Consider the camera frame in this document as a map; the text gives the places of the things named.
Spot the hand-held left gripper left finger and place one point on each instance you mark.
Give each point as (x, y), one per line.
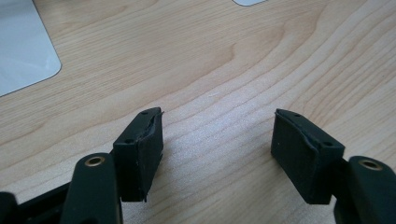
(141, 161)

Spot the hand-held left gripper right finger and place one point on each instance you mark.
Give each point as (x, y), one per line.
(302, 161)

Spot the grey expandable book rack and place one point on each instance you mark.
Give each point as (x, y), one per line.
(21, 46)

